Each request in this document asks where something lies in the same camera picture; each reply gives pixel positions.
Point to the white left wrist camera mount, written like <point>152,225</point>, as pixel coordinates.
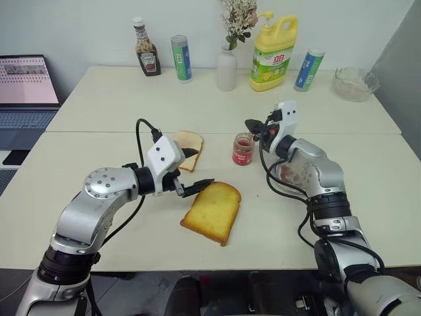
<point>163,154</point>

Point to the dark rounded shape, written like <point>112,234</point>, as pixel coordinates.
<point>185,296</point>

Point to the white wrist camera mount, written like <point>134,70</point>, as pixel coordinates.
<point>163,154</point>
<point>289,115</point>

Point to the white ceramic vase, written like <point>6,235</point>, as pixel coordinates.
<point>226,70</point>

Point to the red jam jar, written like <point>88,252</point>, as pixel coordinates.
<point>242,152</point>

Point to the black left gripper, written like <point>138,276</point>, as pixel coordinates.
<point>171,183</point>

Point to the dried flower bouquet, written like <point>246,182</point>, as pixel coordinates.
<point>238,19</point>

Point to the white bread slice with jam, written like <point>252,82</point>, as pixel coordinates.
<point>190,141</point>

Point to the yellow detergent pump bottle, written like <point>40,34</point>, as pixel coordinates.
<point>273,56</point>

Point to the clear glass bowl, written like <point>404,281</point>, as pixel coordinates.
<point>353,84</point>

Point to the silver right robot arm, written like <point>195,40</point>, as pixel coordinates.
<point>324,184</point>

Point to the ketchup bottle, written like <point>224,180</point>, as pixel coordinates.
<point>147,52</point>

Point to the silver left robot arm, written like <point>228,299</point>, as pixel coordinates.
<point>98,200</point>

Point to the grey laptop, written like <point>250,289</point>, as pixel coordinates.
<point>23,98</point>

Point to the green blue cylindrical canister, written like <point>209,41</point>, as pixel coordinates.
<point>181,59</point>
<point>309,70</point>

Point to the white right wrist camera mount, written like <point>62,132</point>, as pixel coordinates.
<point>289,115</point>

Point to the golden toast slice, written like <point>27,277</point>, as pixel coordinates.
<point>212,210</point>

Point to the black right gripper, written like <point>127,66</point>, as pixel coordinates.
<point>268,136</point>

